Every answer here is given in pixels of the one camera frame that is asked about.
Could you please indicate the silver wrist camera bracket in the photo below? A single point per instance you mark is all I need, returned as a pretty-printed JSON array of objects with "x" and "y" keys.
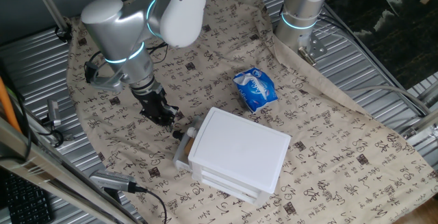
[{"x": 109, "y": 83}]

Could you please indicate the aluminium frame bar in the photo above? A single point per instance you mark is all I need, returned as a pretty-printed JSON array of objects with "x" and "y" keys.
[{"x": 51, "y": 169}]

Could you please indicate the beige calligraphy cloth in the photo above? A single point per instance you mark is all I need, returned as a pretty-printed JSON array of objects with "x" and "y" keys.
[{"x": 342, "y": 155}]

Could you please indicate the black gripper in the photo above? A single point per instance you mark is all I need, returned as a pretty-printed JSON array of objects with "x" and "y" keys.
[{"x": 150, "y": 102}]

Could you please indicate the black keyboard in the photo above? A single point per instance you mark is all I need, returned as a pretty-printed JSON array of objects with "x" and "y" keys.
[{"x": 27, "y": 200}]

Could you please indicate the wooden block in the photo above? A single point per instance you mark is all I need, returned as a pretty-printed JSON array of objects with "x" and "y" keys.
[{"x": 189, "y": 146}]

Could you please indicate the black rod clamp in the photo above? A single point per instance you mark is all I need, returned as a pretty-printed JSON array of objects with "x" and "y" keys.
[{"x": 63, "y": 32}]

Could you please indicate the white drawer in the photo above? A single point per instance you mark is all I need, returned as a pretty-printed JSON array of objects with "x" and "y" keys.
[{"x": 179, "y": 159}]

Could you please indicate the orange pole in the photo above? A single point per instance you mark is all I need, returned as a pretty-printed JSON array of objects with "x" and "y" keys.
[{"x": 7, "y": 104}]

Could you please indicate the metal camera mount base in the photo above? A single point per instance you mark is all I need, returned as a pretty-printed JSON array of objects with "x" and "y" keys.
[{"x": 56, "y": 133}]

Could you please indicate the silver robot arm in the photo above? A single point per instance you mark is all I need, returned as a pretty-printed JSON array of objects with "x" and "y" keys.
[{"x": 119, "y": 32}]

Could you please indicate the black drawer knob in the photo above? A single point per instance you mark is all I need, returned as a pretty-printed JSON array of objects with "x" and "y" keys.
[{"x": 177, "y": 135}]

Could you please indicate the long silver camera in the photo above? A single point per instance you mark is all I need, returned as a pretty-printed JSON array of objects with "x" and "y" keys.
[{"x": 109, "y": 180}]

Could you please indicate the grey metal rod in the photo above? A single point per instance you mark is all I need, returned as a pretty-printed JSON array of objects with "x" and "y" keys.
[{"x": 48, "y": 1}]

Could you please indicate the small ribbed silver camera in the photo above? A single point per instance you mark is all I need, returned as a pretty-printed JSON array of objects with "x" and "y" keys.
[{"x": 53, "y": 109}]

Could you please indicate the white drawer cabinet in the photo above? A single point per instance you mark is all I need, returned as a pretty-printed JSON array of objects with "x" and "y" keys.
[{"x": 239, "y": 148}]

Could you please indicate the blue white snack bag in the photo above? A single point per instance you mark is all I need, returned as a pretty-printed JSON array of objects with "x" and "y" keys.
[{"x": 255, "y": 90}]

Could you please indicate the white drawer knob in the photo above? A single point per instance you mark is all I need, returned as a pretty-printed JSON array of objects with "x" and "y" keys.
[{"x": 191, "y": 132}]

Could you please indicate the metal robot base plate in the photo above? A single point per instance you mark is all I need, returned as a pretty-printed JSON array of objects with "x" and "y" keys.
[{"x": 313, "y": 47}]

